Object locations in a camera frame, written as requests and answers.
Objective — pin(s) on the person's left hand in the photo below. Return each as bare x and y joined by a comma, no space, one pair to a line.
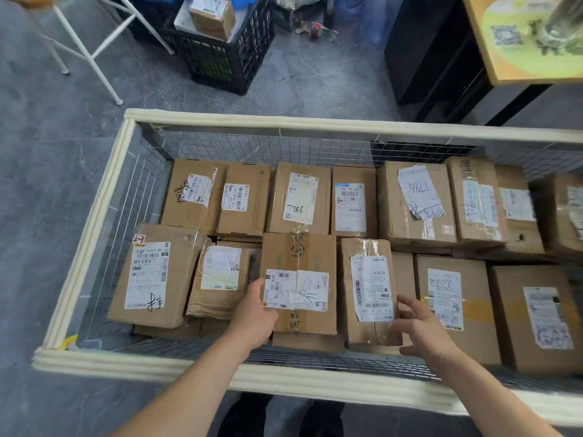
252,323

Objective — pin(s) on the box with barcode label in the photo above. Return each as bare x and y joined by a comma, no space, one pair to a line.
259,204

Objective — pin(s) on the unlabelled medium cardboard box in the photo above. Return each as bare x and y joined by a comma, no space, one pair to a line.
405,277

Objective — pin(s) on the small taped box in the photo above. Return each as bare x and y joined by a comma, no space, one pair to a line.
214,302

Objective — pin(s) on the small yellow table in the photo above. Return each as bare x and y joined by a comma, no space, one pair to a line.
478,63

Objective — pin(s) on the narrow taped box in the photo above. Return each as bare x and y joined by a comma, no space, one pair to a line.
455,213

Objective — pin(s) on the blue water jug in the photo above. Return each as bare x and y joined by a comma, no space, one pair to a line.
373,18

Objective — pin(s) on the person's right hand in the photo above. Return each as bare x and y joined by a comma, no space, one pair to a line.
428,336

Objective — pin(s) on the person's right forearm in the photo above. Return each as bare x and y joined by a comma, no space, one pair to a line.
487,400

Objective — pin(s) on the box with handwritten 7786 label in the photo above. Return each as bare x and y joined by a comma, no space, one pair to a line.
278,209

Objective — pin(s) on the small yellow tag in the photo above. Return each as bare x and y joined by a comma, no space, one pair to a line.
69,342

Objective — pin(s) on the narrow finger hole cardboard box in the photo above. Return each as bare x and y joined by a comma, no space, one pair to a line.
524,236

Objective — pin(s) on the person's left forearm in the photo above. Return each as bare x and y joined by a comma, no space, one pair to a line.
191,395

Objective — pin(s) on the yellow-green round sticker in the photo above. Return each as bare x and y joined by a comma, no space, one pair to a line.
510,54

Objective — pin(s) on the long label small cardboard box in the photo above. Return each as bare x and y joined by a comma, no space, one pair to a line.
346,314

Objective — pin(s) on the clear glass jar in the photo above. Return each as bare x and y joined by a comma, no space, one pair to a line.
562,22

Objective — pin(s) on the peeling label medium cardboard box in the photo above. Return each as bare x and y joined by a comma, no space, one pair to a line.
209,327

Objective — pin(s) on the box with black scribble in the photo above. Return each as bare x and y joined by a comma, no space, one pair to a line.
173,213

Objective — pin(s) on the box with string knot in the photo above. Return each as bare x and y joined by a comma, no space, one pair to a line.
319,254

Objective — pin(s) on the yellow taped medium cardboard box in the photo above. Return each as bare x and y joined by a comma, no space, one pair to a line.
478,286

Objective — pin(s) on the black plastic crate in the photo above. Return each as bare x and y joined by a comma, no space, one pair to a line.
227,72
145,22

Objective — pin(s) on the white metal stool frame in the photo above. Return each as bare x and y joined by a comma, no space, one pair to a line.
86,54

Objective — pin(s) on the box with blue-top label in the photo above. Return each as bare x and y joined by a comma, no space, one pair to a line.
371,204

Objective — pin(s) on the torn flap cardboard box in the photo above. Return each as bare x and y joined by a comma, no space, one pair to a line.
164,332

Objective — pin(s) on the heap of mixed rubbish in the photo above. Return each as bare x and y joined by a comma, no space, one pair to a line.
314,29

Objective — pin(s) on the box with torn 7786 label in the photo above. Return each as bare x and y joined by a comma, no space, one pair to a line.
391,213

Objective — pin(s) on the person's dark trousers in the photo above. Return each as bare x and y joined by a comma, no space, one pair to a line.
246,418

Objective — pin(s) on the box yellow tape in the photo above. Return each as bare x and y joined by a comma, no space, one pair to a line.
505,323

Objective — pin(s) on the small brown carton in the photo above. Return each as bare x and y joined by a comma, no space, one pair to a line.
212,18

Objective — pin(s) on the box with red 2-7 tag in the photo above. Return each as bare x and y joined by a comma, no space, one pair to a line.
182,286

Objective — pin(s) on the scribbled label printed cardboard box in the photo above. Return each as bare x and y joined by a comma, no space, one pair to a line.
309,343

